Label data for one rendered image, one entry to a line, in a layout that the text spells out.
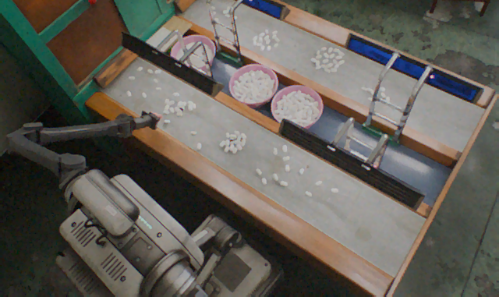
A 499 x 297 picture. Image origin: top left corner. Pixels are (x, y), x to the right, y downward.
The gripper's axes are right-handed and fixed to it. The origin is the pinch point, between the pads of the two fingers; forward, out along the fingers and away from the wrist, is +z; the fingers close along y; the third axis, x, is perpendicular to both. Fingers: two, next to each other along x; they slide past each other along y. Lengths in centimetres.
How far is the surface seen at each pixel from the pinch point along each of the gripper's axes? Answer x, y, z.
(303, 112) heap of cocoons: -21, -54, 45
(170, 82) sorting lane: -6.6, 20.3, 25.6
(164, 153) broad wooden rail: 15.1, -10.2, -3.4
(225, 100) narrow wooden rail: -12.0, -15.9, 29.4
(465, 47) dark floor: -64, -97, 214
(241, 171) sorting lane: 8.2, -47.5, 10.0
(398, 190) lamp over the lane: -28, -115, 1
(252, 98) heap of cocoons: -15.9, -25.6, 39.6
